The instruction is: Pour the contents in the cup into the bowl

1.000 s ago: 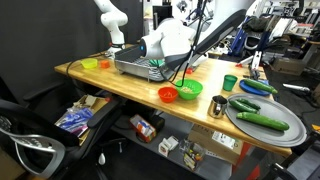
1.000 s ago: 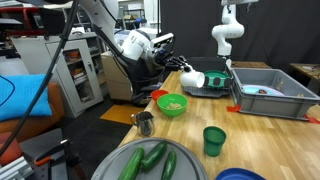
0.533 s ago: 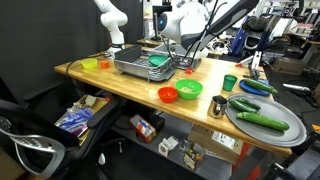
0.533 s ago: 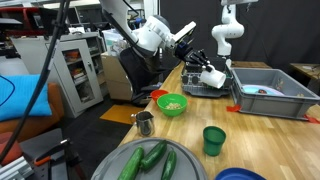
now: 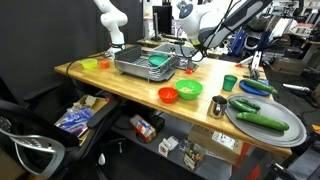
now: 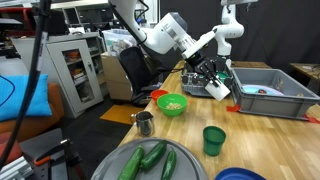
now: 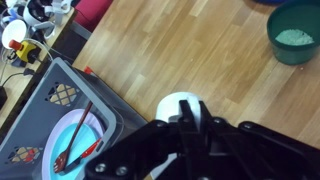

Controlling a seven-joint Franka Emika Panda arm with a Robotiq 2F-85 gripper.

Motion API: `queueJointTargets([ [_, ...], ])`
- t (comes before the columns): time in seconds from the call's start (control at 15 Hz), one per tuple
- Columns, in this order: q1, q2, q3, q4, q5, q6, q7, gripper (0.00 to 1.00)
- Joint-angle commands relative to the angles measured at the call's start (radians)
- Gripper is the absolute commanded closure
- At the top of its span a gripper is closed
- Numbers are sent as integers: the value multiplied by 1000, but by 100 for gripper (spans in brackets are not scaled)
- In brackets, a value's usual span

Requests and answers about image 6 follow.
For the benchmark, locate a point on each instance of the orange floor mat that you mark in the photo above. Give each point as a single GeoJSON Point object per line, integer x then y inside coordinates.
{"type": "Point", "coordinates": [120, 114]}

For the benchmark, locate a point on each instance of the wooden side table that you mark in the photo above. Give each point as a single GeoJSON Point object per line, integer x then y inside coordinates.
{"type": "Point", "coordinates": [306, 70]}

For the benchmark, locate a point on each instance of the silver aluminium profile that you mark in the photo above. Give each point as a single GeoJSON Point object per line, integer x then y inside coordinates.
{"type": "Point", "coordinates": [15, 168]}

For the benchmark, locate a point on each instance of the blue cushion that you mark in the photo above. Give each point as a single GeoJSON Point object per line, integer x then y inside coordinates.
{"type": "Point", "coordinates": [43, 96]}

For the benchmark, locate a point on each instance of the lavender plate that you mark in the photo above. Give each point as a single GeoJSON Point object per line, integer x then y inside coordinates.
{"type": "Point", "coordinates": [256, 90]}

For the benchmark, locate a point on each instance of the black office chair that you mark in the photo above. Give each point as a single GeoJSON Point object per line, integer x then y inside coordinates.
{"type": "Point", "coordinates": [135, 70]}

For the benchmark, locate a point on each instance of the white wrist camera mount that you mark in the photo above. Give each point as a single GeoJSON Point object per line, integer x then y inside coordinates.
{"type": "Point", "coordinates": [199, 43]}

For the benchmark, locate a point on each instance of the large green cucumber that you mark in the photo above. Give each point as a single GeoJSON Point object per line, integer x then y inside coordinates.
{"type": "Point", "coordinates": [131, 165]}

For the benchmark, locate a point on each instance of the beige nut pile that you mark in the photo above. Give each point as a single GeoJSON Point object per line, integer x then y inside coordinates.
{"type": "Point", "coordinates": [173, 106]}

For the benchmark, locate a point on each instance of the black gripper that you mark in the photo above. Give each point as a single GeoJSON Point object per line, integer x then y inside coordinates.
{"type": "Point", "coordinates": [199, 61]}

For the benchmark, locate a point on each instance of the clear lidded storage box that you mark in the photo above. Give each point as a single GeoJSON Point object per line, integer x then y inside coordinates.
{"type": "Point", "coordinates": [116, 40]}

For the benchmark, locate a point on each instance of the red plastic bowl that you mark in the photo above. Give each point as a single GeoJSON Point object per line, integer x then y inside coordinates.
{"type": "Point", "coordinates": [157, 94]}

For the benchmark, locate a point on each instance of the grey plastic crate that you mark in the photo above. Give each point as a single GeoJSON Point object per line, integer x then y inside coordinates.
{"type": "Point", "coordinates": [266, 105]}

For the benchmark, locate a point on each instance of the orange sofa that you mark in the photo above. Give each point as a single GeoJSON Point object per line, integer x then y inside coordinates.
{"type": "Point", "coordinates": [36, 123]}

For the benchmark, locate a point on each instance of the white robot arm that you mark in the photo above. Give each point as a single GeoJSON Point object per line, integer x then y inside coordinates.
{"type": "Point", "coordinates": [163, 36]}

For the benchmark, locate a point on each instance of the white plastic cup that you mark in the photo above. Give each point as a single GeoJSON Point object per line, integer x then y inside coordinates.
{"type": "Point", "coordinates": [219, 91]}

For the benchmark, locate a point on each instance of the medium green cucumber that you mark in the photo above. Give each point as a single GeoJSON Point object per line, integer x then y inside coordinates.
{"type": "Point", "coordinates": [152, 155]}

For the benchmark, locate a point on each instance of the red round container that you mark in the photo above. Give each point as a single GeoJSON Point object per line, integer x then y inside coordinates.
{"type": "Point", "coordinates": [15, 150]}

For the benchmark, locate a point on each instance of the green plastic bowl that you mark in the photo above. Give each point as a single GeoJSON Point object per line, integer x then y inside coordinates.
{"type": "Point", "coordinates": [172, 111]}

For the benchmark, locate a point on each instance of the grey metal cabinet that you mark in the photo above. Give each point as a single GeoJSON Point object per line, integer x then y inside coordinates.
{"type": "Point", "coordinates": [60, 73]}

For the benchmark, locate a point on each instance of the beige cardboard box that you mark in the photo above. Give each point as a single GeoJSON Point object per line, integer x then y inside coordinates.
{"type": "Point", "coordinates": [113, 76]}

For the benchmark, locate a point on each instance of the green plastic plate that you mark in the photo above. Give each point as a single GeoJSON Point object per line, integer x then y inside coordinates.
{"type": "Point", "coordinates": [223, 75]}

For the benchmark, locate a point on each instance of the dark green plastic cup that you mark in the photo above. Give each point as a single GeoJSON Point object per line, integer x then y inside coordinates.
{"type": "Point", "coordinates": [214, 141]}

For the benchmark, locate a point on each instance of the grey round tray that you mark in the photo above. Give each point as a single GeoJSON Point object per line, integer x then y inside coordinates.
{"type": "Point", "coordinates": [186, 166]}

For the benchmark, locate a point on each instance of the small green cucumber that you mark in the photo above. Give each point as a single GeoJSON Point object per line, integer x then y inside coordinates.
{"type": "Point", "coordinates": [169, 165]}

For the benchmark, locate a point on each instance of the blue bowl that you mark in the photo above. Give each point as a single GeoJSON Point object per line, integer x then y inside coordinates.
{"type": "Point", "coordinates": [238, 175]}

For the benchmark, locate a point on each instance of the steel milk pitcher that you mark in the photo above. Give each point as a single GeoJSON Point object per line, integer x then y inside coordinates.
{"type": "Point", "coordinates": [145, 124]}

